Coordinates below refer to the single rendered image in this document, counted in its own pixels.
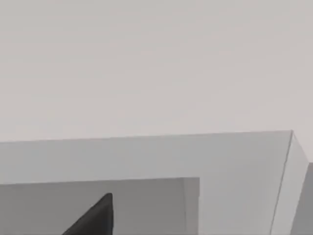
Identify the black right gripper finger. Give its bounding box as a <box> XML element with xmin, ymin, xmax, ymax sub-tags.
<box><xmin>61</xmin><ymin>192</ymin><xmax>114</xmax><ymax>235</ymax></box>

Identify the white sink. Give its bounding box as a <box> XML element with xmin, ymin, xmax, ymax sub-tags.
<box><xmin>0</xmin><ymin>130</ymin><xmax>313</xmax><ymax>235</ymax></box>

